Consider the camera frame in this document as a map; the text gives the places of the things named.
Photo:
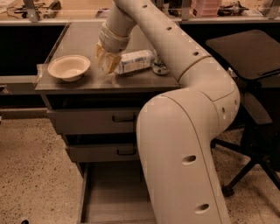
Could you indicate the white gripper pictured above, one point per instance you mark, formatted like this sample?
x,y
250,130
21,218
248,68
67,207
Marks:
x,y
111,41

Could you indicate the bottom grey drawer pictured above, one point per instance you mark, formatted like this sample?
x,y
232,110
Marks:
x,y
115,193

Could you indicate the white paper bowl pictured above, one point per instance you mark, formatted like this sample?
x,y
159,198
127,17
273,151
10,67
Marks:
x,y
69,68

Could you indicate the metal shelf bracket right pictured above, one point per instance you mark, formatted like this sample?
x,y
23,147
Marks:
x,y
185,9

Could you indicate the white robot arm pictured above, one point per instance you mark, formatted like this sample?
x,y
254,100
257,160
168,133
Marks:
x,y
174,129

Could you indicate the top grey drawer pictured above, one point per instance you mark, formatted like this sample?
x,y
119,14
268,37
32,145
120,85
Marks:
x,y
73,114

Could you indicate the green white soda can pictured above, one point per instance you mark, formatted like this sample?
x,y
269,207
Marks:
x,y
159,67

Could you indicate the grey drawer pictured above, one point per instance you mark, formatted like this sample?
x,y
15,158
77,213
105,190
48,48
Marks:
x,y
102,147
73,114
115,193

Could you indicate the black office chair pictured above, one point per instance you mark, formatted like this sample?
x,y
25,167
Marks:
x,y
254,57

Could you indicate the metal shelf bracket left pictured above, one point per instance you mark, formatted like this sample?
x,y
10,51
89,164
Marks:
x,y
32,13

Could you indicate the metal shelf bracket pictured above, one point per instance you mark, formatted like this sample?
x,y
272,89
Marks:
x,y
185,9
32,13

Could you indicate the middle grey drawer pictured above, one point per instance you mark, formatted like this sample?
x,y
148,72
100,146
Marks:
x,y
102,147

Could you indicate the blue label plastic bottle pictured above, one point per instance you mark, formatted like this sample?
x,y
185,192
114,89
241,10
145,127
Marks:
x,y
133,61

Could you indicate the grey drawer cabinet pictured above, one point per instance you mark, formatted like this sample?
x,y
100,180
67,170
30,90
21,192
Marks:
x,y
80,38

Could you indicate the pink plastic crate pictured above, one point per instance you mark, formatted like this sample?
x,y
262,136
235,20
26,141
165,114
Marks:
x,y
205,8

